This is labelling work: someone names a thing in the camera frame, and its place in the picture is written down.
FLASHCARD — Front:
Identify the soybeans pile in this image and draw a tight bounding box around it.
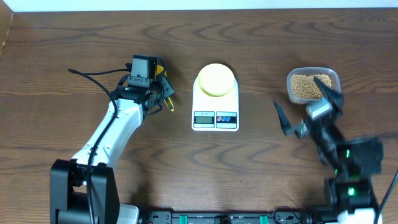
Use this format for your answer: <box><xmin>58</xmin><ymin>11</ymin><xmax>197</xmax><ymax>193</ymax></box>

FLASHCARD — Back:
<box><xmin>291</xmin><ymin>74</ymin><xmax>331</xmax><ymax>100</ymax></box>

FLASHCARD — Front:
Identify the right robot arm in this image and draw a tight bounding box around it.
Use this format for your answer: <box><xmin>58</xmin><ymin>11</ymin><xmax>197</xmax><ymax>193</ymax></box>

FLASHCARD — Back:
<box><xmin>274</xmin><ymin>78</ymin><xmax>384</xmax><ymax>223</ymax></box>

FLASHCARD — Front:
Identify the clear plastic container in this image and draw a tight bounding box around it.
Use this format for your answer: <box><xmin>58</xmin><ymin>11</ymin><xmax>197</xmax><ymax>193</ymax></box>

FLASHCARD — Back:
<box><xmin>287</xmin><ymin>67</ymin><xmax>341</xmax><ymax>104</ymax></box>

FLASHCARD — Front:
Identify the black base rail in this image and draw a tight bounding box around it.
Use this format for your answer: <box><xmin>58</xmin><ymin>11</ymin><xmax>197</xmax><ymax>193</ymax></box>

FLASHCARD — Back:
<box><xmin>137</xmin><ymin>209</ymin><xmax>338</xmax><ymax>224</ymax></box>

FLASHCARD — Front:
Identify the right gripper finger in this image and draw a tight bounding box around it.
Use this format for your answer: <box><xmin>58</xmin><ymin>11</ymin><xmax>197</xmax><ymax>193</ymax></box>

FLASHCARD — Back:
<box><xmin>274</xmin><ymin>101</ymin><xmax>294</xmax><ymax>136</ymax></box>
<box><xmin>313</xmin><ymin>77</ymin><xmax>344</xmax><ymax>108</ymax></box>

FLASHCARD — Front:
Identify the yellow measuring scoop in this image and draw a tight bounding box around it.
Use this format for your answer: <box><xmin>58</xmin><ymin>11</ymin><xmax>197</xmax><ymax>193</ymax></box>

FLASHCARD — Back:
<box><xmin>156</xmin><ymin>65</ymin><xmax>175</xmax><ymax>111</ymax></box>

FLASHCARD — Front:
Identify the white digital kitchen scale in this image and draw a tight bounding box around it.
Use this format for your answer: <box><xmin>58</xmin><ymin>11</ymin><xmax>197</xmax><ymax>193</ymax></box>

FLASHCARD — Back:
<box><xmin>192</xmin><ymin>78</ymin><xmax>239</xmax><ymax>132</ymax></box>

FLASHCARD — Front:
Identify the yellow bowl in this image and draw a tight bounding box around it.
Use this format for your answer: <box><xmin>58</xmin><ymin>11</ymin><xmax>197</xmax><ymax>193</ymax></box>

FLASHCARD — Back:
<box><xmin>197</xmin><ymin>63</ymin><xmax>235</xmax><ymax>97</ymax></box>

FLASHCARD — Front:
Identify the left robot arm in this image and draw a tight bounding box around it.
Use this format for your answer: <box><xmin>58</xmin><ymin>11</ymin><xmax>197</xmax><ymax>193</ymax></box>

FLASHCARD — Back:
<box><xmin>50</xmin><ymin>55</ymin><xmax>175</xmax><ymax>224</ymax></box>

